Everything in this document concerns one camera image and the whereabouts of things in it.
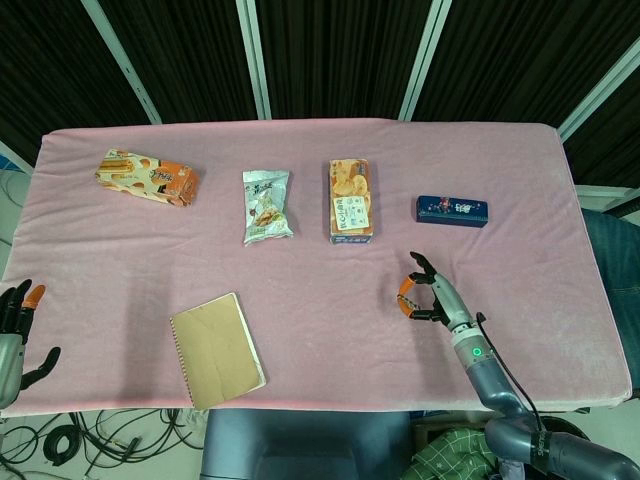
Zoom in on brown spiral notebook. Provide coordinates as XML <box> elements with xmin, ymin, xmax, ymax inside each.
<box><xmin>169</xmin><ymin>292</ymin><xmax>268</xmax><ymax>412</ymax></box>

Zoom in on long orange biscuit box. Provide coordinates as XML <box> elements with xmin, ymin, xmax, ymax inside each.
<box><xmin>94</xmin><ymin>148</ymin><xmax>202</xmax><ymax>208</ymax></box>

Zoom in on blue denim trouser leg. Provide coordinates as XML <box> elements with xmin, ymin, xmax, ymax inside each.
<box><xmin>581</xmin><ymin>208</ymin><xmax>640</xmax><ymax>392</ymax></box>

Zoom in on dark blue floral case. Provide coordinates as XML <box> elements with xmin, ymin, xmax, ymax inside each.
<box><xmin>415</xmin><ymin>194</ymin><xmax>492</xmax><ymax>231</ymax></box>

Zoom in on green plaid cloth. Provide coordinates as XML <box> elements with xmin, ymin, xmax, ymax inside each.
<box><xmin>399</xmin><ymin>428</ymin><xmax>502</xmax><ymax>480</ymax></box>

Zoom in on white green snack bag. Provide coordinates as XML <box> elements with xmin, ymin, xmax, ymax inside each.
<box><xmin>242</xmin><ymin>168</ymin><xmax>296</xmax><ymax>248</ymax></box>

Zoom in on black pleated curtain panel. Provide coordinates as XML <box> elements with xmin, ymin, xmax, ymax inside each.
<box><xmin>413</xmin><ymin>0</ymin><xmax>640</xmax><ymax>137</ymax></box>
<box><xmin>256</xmin><ymin>0</ymin><xmax>432</xmax><ymax>122</ymax></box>
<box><xmin>98</xmin><ymin>0</ymin><xmax>259</xmax><ymax>125</ymax></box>
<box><xmin>0</xmin><ymin>0</ymin><xmax>152</xmax><ymax>167</ymax></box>
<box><xmin>563</xmin><ymin>63</ymin><xmax>640</xmax><ymax>189</ymax></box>

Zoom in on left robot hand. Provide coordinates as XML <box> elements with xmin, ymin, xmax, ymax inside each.
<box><xmin>0</xmin><ymin>278</ymin><xmax>63</xmax><ymax>410</ymax></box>

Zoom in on coiled black cable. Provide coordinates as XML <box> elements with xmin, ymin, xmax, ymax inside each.
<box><xmin>43</xmin><ymin>424</ymin><xmax>81</xmax><ymax>464</ymax></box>

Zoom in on black waste bin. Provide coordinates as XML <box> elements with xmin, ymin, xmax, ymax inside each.
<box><xmin>542</xmin><ymin>415</ymin><xmax>601</xmax><ymax>442</ymax></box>

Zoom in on blue orange cookie box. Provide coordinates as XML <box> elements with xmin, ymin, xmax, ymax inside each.
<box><xmin>328</xmin><ymin>158</ymin><xmax>378</xmax><ymax>246</ymax></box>

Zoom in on pink foam table mat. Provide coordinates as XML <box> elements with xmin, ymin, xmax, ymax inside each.
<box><xmin>0</xmin><ymin>117</ymin><xmax>633</xmax><ymax>419</ymax></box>

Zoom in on grey blue robot torso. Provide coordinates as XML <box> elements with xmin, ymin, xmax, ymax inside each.
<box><xmin>201</xmin><ymin>408</ymin><xmax>417</xmax><ymax>480</ymax></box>

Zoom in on tangled black floor cables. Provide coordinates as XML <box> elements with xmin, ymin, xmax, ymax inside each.
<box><xmin>0</xmin><ymin>408</ymin><xmax>204</xmax><ymax>469</ymax></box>

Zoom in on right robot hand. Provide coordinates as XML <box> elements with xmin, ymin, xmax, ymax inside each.
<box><xmin>396</xmin><ymin>250</ymin><xmax>476</xmax><ymax>334</ymax></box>

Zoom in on white screen frame post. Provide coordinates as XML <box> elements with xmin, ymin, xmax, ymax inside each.
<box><xmin>0</xmin><ymin>139</ymin><xmax>36</xmax><ymax>174</ymax></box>
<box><xmin>81</xmin><ymin>0</ymin><xmax>163</xmax><ymax>126</ymax></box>
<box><xmin>397</xmin><ymin>0</ymin><xmax>454</xmax><ymax>122</ymax></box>
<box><xmin>556</xmin><ymin>38</ymin><xmax>640</xmax><ymax>142</ymax></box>
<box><xmin>234</xmin><ymin>0</ymin><xmax>274</xmax><ymax>122</ymax></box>

